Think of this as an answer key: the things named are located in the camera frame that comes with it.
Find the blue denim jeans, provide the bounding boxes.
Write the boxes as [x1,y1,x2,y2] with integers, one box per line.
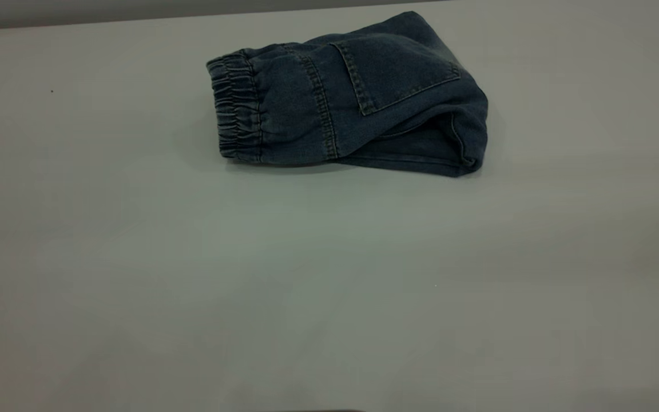
[206,10,489,178]

